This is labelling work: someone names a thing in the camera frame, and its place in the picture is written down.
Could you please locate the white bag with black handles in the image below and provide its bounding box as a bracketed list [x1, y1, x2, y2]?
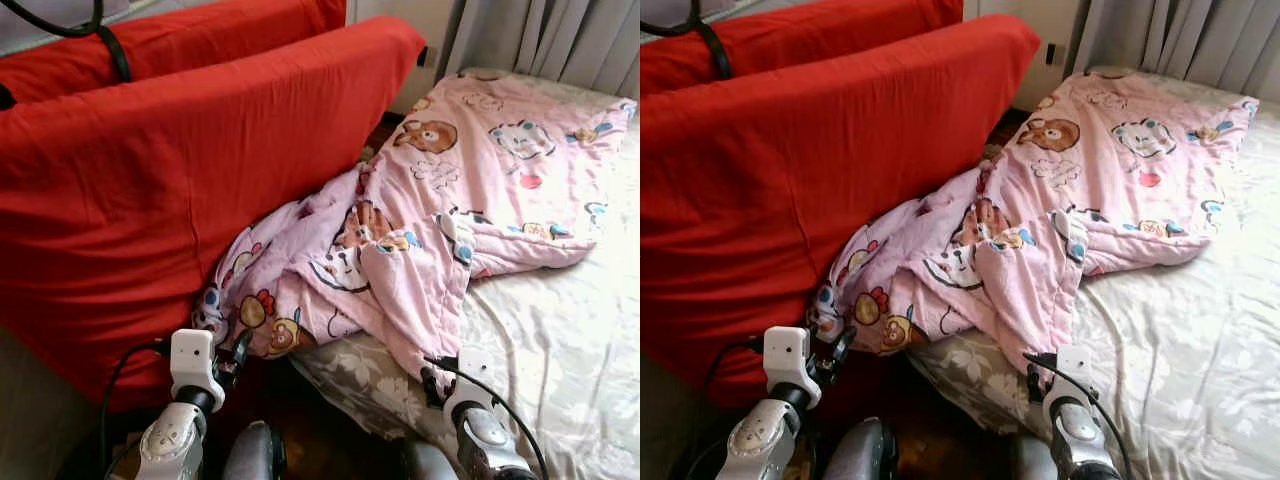
[640, 0, 734, 81]
[0, 0, 134, 111]

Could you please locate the grey left robot leg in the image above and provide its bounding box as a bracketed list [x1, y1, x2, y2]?
[222, 420, 288, 480]
[822, 417, 899, 480]

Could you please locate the small red cushion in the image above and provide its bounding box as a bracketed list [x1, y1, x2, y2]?
[640, 0, 966, 96]
[0, 0, 348, 106]

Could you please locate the pink cartoon bear blanket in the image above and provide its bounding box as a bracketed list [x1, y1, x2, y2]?
[192, 70, 638, 386]
[815, 68, 1261, 386]

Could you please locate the grey curtain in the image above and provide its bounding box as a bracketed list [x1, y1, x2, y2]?
[440, 0, 640, 101]
[1070, 0, 1280, 96]

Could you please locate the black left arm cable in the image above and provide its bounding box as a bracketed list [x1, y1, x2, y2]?
[700, 337, 769, 393]
[100, 340, 173, 480]

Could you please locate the grey robot leg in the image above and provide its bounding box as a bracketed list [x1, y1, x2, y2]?
[822, 417, 899, 480]
[403, 440, 461, 480]
[1008, 435, 1063, 480]
[222, 420, 288, 480]

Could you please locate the grey right robot leg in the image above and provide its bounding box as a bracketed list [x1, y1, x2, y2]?
[1008, 435, 1063, 480]
[403, 440, 461, 480]

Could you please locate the large red cushion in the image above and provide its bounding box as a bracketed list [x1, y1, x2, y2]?
[640, 13, 1043, 406]
[0, 15, 427, 413]

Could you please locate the bed with beige floral sheet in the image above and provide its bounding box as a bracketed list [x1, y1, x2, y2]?
[290, 68, 640, 480]
[905, 66, 1280, 480]

